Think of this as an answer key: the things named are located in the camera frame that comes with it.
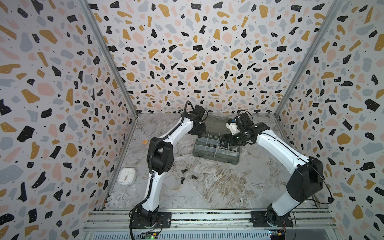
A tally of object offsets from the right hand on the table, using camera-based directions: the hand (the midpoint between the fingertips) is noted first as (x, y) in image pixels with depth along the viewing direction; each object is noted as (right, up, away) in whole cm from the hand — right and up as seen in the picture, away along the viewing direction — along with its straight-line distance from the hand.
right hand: (223, 140), depth 83 cm
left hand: (-12, +6, +12) cm, 18 cm away
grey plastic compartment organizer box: (-8, -6, +19) cm, 22 cm away
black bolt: (-17, -22, +5) cm, 28 cm away
